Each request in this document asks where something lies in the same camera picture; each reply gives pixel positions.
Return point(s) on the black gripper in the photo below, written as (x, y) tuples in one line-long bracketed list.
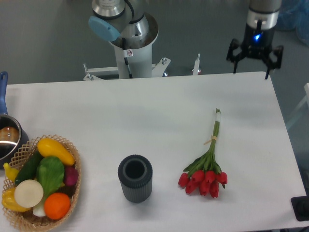
[(256, 41)]

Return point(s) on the red tulip bouquet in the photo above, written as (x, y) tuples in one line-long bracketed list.
[(204, 173)]

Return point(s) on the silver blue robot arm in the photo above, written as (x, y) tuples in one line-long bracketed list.
[(131, 31)]

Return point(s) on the blue plastic bag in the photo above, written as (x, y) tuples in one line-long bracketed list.
[(294, 15)]

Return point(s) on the black device at edge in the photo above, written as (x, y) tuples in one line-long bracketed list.
[(301, 207)]

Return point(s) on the dark grey ribbed vase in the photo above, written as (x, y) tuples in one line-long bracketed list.
[(135, 174)]

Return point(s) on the purple red onion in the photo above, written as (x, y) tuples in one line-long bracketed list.
[(70, 176)]

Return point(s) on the yellow squash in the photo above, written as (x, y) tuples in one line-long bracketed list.
[(48, 147)]

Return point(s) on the green lettuce leaf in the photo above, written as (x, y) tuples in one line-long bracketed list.
[(50, 174)]

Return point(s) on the orange fruit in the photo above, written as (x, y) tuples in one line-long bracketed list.
[(57, 205)]

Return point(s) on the woven wicker basket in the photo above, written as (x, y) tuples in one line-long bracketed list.
[(26, 221)]

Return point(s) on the dark green cucumber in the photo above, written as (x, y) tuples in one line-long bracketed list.
[(29, 169)]

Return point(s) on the white round onion slice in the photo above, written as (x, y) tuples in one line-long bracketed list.
[(28, 193)]

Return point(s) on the yellow bell pepper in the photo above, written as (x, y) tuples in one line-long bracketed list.
[(9, 202)]

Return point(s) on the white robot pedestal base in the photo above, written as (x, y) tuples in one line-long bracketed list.
[(131, 63)]

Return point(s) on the blue handled saucepan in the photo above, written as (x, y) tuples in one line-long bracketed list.
[(12, 135)]

